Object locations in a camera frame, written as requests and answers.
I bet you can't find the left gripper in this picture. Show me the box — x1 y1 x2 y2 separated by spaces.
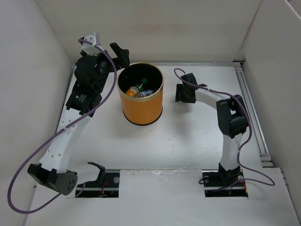
82 43 129 93

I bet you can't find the green plastic bottle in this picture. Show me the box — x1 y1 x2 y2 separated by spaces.
135 78 148 92

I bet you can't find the orange juice bottle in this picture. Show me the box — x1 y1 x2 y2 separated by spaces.
125 86 140 97

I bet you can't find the clear bottle with white cap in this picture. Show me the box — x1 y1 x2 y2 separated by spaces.
135 89 154 98

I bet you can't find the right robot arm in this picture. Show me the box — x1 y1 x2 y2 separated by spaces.
175 73 252 188

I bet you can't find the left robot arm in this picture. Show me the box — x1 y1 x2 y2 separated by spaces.
27 42 130 195

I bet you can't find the orange cylindrical bin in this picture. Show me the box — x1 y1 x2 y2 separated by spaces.
117 63 164 125

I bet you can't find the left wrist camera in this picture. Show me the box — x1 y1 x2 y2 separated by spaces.
79 32 101 57

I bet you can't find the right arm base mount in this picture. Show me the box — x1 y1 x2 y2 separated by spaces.
199 170 248 198

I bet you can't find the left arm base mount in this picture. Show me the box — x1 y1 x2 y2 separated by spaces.
75 170 120 198

